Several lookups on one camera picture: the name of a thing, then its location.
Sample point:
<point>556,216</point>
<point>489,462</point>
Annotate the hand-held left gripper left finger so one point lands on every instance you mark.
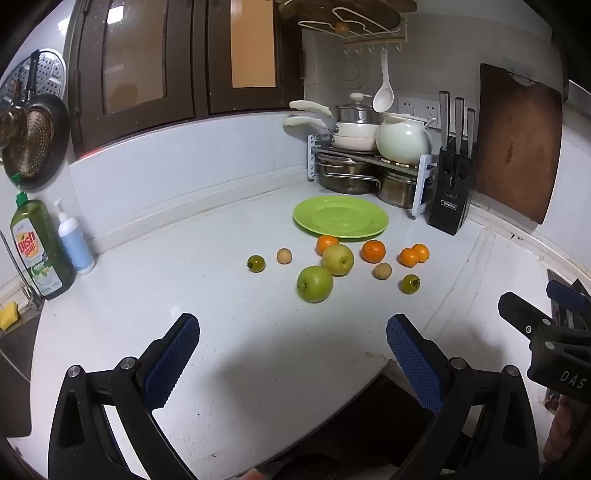
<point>173,360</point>

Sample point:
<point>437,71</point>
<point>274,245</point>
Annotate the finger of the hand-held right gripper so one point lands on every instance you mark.
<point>570,297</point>
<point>526,318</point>

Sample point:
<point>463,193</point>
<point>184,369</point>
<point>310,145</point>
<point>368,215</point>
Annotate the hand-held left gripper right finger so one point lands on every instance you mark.
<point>413,364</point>

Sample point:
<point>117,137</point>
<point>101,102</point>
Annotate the small dark green fruit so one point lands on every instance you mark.
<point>410,284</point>
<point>256,263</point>

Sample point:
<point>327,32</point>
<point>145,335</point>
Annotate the small brown round fruit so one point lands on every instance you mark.
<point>284,255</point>
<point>382,271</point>

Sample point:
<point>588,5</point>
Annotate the orange tangerine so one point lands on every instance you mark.
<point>373,251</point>
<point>407,258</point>
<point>423,251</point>
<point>327,242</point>

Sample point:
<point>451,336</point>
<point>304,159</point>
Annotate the large green apple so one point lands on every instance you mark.
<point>315,285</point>

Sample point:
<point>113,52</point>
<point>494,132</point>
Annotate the yellow-green apple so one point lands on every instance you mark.
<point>338,260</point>

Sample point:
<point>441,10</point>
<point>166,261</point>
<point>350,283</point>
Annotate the green plastic plate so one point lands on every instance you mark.
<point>341,217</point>

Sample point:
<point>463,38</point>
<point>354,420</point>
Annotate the black knife block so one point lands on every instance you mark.
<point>450,194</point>

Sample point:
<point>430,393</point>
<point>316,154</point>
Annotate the white pump bottle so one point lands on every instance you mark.
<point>74,244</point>

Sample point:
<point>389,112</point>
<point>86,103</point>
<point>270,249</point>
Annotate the brown wooden cutting board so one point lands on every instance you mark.
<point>515,143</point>

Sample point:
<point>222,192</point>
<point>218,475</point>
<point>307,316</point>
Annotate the grey pot rack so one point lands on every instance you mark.
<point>422,189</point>

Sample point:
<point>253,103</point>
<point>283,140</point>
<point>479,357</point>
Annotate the yellow sponge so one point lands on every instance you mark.
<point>8,316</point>

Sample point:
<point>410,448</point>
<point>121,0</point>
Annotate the green dish soap bottle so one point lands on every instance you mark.
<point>41,249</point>

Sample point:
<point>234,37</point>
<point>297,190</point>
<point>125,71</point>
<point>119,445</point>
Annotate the metal faucet pipe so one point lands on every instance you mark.
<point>18,272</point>

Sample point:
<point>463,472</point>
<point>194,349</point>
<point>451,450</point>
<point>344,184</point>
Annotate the wooden beaded trivet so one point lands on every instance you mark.
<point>395,161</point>

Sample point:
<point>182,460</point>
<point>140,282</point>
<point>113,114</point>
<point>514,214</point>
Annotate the white ceramic pot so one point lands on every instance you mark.
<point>401,138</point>

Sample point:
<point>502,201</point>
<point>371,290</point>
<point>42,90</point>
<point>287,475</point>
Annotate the white power outlet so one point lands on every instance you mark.
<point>406,105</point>
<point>427,108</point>

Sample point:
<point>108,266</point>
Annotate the steel pot with lid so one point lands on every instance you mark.
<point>352,114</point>

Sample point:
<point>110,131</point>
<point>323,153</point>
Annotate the copper mesh strainer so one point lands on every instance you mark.
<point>32,143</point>

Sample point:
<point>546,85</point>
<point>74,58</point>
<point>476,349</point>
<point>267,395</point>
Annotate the black frying pan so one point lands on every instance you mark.
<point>57,124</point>

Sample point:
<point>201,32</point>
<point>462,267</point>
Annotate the white ladle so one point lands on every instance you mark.
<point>382,99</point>

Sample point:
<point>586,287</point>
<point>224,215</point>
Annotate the dark brown framed window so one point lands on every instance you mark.
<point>198,55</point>

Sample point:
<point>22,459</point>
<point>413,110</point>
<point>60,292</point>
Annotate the perforated metal steamer plate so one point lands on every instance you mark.
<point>48,69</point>

